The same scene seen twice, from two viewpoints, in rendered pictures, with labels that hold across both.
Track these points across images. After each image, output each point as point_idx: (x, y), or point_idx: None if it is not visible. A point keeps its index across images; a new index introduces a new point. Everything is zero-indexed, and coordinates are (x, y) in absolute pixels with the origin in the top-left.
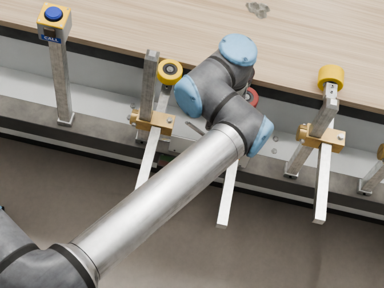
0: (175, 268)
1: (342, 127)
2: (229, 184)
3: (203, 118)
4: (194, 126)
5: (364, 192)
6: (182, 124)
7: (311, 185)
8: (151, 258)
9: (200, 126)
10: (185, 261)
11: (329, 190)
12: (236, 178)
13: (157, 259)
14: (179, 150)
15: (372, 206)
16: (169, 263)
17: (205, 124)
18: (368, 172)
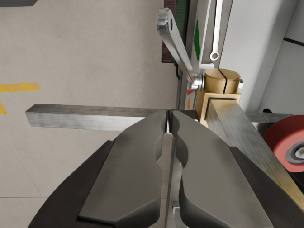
0: (145, 22)
1: None
2: (102, 123)
3: (276, 35)
4: (174, 56)
5: (173, 209)
6: (266, 0)
7: (174, 171)
8: (149, 0)
9: (260, 33)
10: (152, 30)
11: (172, 184)
12: (177, 94)
13: (149, 5)
14: (198, 5)
15: (167, 203)
16: (148, 17)
17: (167, 113)
18: (186, 227)
